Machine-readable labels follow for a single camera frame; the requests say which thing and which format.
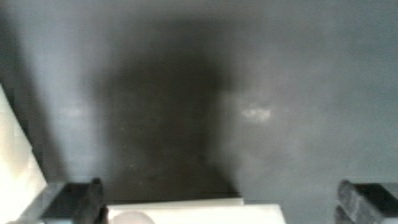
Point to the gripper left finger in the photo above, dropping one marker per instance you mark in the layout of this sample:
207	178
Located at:
68	204

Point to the white drawer cabinet box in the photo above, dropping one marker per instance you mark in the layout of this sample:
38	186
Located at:
22	179

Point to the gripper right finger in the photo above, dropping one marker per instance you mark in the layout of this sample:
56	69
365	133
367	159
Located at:
367	203

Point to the white drawer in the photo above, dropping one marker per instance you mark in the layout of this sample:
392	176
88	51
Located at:
209	211

